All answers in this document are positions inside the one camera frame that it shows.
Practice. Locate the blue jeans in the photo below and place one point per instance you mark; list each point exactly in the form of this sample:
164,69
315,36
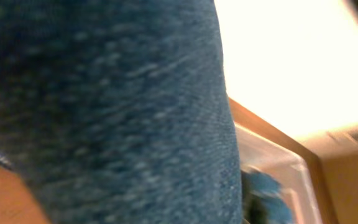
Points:
117,111

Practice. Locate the teal garment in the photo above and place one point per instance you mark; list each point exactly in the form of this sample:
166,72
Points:
262,200

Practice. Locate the clear plastic storage bin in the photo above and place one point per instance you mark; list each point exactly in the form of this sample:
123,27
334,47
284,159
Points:
286,167

